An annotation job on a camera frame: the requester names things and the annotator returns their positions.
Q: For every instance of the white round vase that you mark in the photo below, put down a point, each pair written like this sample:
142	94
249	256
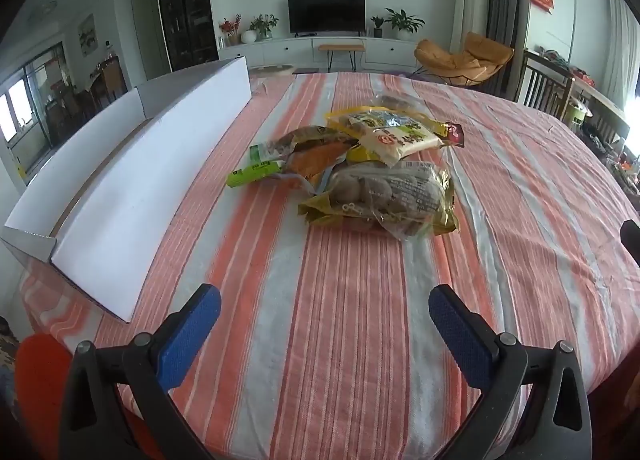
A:
249	36

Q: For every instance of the dark glass display cabinet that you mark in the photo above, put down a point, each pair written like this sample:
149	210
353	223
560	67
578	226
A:
185	5

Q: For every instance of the white sheer curtain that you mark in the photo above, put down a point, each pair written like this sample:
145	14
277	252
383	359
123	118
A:
625	50

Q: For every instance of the orange snack packet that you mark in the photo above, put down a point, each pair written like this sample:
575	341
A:
312	164

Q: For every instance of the balcony sliding glass door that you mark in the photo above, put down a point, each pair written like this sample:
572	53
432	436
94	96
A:
30	105

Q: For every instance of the red seat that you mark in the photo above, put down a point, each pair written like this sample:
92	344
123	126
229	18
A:
45	380

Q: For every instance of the red flower plant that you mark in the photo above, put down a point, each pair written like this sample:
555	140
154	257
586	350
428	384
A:
230	27

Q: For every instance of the small potted plant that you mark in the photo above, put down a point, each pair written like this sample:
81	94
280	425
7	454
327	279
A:
377	25

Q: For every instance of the grey floor mat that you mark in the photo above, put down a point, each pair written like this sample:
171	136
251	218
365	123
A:
305	70

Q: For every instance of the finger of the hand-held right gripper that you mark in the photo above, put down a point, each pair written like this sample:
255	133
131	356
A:
632	239

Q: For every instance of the grey curtain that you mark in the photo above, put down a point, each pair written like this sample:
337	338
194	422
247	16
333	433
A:
502	0

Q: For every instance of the large leafy potted plant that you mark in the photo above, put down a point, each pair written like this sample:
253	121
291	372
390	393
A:
404	21

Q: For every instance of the dark wooden chair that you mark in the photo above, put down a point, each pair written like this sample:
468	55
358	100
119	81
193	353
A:
542	85

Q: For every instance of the yellow and red snack packet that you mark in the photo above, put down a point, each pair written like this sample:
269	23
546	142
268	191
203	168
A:
454	134

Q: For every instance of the round pet bed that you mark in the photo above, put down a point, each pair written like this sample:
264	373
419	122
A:
271	70

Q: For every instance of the cluttered wooden table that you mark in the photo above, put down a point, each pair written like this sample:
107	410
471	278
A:
600	105

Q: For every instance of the black television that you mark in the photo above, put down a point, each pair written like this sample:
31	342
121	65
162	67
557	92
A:
326	14

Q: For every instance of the wooden bench with metal legs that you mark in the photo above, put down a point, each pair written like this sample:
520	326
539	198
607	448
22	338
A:
341	47

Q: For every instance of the dining table with chairs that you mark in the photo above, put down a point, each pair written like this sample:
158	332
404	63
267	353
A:
107	82

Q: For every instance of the purple floor toy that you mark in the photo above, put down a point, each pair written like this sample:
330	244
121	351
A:
400	73

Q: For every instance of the white television cabinet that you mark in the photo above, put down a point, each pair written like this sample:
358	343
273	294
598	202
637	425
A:
295	51

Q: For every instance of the framed wall painting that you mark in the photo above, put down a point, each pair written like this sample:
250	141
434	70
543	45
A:
87	35

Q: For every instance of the green label snack packet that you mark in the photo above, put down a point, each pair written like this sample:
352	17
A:
252	173

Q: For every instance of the yellow snack packet white print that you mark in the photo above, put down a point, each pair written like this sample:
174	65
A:
395	136

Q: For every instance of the orange striped tablecloth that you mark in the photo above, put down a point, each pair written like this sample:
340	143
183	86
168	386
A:
350	320

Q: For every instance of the brown packet with green edge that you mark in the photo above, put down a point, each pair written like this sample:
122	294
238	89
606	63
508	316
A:
310	136

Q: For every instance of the white cardboard box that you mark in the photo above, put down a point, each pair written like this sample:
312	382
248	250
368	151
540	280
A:
150	165

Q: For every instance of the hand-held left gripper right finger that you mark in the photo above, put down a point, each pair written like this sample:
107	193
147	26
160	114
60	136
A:
457	330

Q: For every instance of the clear packet of brown cubes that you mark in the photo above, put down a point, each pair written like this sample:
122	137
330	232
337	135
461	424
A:
400	101

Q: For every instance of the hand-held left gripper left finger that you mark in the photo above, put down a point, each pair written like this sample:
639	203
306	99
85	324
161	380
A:
192	325

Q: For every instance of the clear packet of brown balls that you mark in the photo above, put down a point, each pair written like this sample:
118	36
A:
390	195

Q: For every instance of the green potted plant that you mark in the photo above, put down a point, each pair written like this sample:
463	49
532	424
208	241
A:
265	24

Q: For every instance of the orange lounge chair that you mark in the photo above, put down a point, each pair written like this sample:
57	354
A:
450	62

